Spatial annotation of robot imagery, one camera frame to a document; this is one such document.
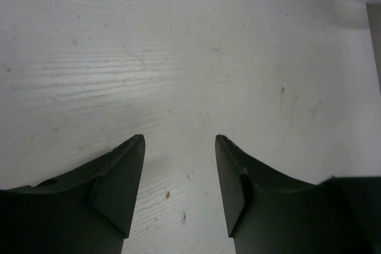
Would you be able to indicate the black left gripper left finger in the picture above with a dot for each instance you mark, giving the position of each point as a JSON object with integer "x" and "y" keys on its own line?
{"x": 86, "y": 210}

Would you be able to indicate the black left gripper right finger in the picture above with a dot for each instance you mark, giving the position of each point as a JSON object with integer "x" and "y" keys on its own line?
{"x": 267, "y": 211}

